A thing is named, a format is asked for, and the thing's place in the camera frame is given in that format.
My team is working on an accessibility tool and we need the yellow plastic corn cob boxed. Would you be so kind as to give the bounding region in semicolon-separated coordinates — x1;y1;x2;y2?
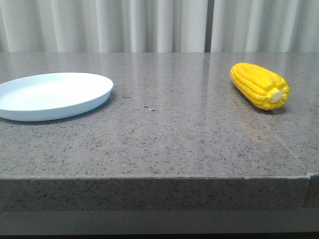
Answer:
230;62;290;111

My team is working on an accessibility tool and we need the light blue round plate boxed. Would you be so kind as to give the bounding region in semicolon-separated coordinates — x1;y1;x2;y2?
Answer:
0;73;113;121

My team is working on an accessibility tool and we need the white pleated curtain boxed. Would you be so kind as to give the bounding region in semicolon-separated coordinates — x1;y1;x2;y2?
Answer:
0;0;319;53

